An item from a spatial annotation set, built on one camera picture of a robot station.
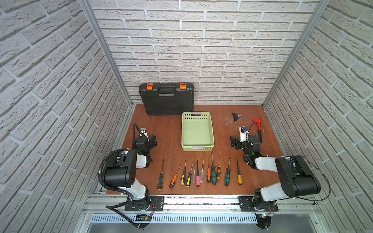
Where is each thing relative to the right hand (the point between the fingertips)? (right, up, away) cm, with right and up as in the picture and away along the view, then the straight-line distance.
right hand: (240, 135), depth 94 cm
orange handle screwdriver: (-42, -24, -13) cm, 50 cm away
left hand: (-62, +1, 0) cm, 62 cm away
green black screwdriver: (-12, -23, -14) cm, 30 cm away
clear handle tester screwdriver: (-31, -23, -11) cm, 40 cm away
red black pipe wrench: (+19, +8, +13) cm, 24 cm away
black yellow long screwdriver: (-50, -24, -14) cm, 58 cm away
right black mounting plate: (-2, -30, -27) cm, 40 cm away
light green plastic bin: (-28, 0, +9) cm, 30 cm away
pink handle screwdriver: (-29, -23, -12) cm, 39 cm away
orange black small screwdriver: (-22, -21, -11) cm, 33 cm away
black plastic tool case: (-47, +25, +4) cm, 53 cm away
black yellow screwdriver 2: (-34, -23, -13) cm, 42 cm away
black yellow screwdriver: (-37, -22, -11) cm, 45 cm away
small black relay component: (+2, +13, +16) cm, 21 cm away
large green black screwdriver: (-20, -20, -12) cm, 31 cm away
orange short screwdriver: (-17, -21, -11) cm, 29 cm away
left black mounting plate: (-52, -33, -21) cm, 65 cm away
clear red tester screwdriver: (-26, -21, -11) cm, 36 cm away
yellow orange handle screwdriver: (-5, -22, -12) cm, 26 cm away
